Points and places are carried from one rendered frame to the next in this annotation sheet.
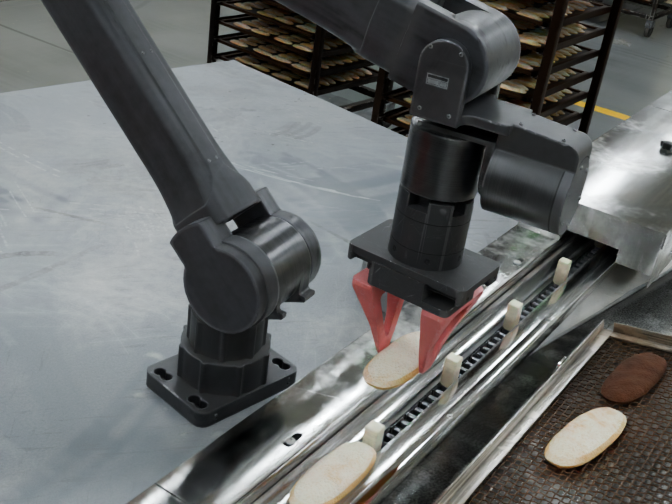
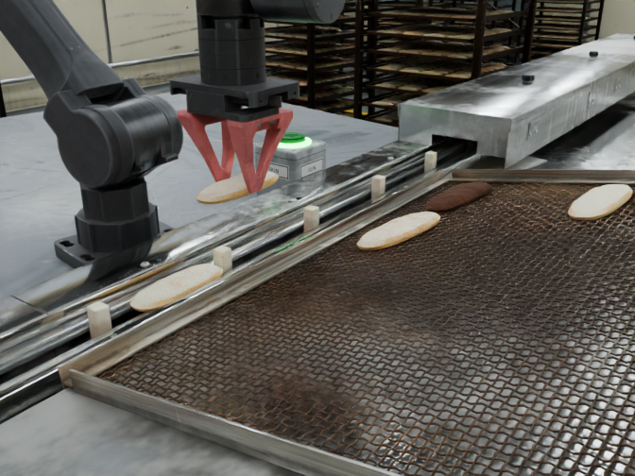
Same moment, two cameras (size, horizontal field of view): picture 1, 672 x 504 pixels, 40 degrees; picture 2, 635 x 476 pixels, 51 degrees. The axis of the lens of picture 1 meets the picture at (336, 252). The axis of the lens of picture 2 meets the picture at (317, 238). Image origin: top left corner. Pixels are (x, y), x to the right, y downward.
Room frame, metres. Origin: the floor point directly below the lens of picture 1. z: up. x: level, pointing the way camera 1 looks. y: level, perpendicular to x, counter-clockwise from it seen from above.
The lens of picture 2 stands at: (0.04, -0.20, 1.12)
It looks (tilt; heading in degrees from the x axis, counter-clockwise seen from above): 23 degrees down; 6
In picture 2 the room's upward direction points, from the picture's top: straight up
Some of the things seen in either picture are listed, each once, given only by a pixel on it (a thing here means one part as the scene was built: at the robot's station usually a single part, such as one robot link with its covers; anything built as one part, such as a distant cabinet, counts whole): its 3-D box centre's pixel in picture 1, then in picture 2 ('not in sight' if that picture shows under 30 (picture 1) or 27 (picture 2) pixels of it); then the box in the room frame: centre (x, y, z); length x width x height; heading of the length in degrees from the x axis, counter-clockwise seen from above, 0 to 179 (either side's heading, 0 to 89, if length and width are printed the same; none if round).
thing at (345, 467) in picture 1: (334, 473); (179, 283); (0.56, -0.02, 0.86); 0.10 x 0.04 x 0.01; 149
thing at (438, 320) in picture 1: (420, 314); (242, 140); (0.63, -0.07, 0.97); 0.07 x 0.07 x 0.09; 59
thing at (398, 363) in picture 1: (404, 356); (239, 183); (0.63, -0.07, 0.93); 0.10 x 0.04 x 0.01; 149
